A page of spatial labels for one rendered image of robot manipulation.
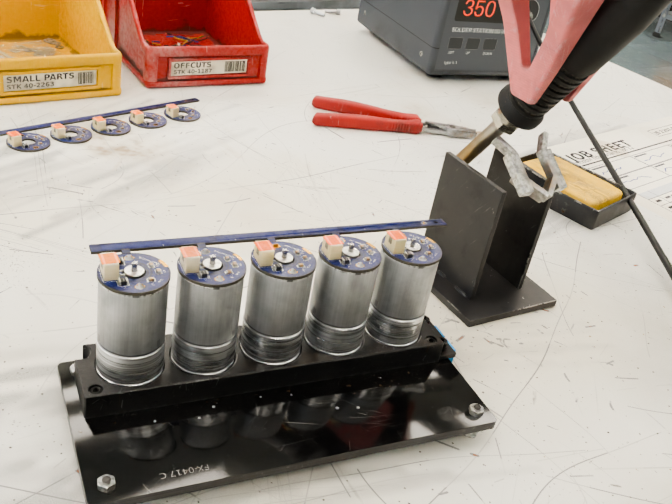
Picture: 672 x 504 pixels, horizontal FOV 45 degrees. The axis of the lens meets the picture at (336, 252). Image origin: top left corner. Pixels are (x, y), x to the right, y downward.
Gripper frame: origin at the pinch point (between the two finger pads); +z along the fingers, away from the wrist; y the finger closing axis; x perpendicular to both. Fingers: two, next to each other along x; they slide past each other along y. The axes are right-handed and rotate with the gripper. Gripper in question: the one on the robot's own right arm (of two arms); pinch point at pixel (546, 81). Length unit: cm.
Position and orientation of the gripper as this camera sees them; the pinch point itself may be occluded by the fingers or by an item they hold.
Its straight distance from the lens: 38.8
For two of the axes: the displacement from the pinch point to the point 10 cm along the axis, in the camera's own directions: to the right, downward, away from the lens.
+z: -1.6, 8.5, 5.1
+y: -8.5, 1.4, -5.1
